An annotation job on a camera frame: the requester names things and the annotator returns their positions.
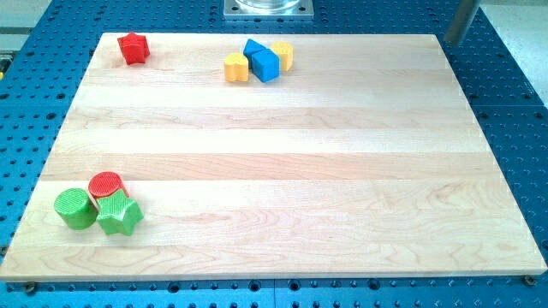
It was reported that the wooden board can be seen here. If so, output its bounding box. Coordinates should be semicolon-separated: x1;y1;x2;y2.
1;33;546;281

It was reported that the blue cube block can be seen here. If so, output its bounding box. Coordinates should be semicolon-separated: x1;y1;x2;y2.
252;49;280;82

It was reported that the yellow heart block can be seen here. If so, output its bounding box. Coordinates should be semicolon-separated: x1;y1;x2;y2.
223;53;249;82

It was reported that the blue triangle block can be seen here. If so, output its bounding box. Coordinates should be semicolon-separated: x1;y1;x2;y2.
243;38;266;68

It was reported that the yellow rounded block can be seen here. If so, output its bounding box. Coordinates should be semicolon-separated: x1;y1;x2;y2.
271;41;294;72

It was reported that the green star block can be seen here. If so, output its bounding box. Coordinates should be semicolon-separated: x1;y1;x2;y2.
97;189;144;236

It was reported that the red cylinder block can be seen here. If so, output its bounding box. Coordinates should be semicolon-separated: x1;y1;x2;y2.
88;171;129;199

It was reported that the red star block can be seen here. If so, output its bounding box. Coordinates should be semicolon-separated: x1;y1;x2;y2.
117;32;150;65

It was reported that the green cylinder block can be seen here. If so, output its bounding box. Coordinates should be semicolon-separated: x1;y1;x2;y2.
54;188;98;230

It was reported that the grey metal rod tool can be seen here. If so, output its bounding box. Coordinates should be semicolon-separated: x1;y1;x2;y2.
444;0;481;46

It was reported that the left board clamp screw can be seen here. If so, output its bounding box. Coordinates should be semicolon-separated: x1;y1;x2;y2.
22;281;37;295

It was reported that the board clamp screw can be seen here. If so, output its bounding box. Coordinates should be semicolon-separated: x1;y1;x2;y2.
521;275;537;287
22;281;37;295

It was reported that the right board clamp screw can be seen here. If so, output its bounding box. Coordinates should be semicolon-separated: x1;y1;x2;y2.
521;275;537;287

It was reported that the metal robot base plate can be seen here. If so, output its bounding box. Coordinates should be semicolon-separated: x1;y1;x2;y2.
222;0;314;19

